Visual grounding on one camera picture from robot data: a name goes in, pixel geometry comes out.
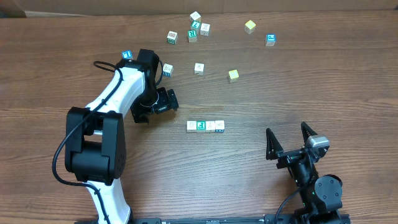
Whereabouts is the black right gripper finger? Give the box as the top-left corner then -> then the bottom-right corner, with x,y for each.
301,121 -> 318,146
266,128 -> 284,160

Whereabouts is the red letter wooden block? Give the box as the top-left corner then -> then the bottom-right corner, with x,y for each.
187,121 -> 197,133

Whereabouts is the green C wooden block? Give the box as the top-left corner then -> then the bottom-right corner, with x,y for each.
197,121 -> 206,133

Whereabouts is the blue side wooden block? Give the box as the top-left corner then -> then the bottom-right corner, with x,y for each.
215,120 -> 225,133

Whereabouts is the plain wooden picture block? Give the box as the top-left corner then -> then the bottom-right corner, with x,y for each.
205,121 -> 215,133

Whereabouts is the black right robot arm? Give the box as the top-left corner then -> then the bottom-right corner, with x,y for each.
264,122 -> 351,224

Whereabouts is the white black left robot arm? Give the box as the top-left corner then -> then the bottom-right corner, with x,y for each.
59,49 -> 178,223

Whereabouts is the blue side picture block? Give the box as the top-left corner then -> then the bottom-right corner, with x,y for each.
162,63 -> 174,77

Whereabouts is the blue top wooden block left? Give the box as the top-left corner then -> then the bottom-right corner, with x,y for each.
122,50 -> 133,59

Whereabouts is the white picture wooden block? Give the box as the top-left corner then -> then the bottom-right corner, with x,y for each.
194,63 -> 205,75

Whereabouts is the green B wooden block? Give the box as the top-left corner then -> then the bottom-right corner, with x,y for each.
167,31 -> 178,45

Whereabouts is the green R wooden block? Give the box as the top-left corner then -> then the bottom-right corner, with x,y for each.
187,30 -> 197,43

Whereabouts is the yellow top wooden block near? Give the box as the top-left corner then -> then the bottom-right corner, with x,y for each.
228,70 -> 239,83

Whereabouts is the yellow wooden block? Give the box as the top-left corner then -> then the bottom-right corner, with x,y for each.
244,20 -> 256,34
228,70 -> 239,83

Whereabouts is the green L wooden block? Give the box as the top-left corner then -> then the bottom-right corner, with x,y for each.
190,21 -> 201,32

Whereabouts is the white X wooden block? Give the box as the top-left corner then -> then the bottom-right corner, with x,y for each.
200,23 -> 210,36

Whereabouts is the white top block back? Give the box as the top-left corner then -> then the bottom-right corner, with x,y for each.
190,11 -> 201,22

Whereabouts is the blue top wooden block right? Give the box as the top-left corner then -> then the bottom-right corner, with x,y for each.
265,34 -> 276,47

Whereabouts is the yellow top wooden block far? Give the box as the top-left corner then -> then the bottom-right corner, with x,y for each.
244,20 -> 256,34

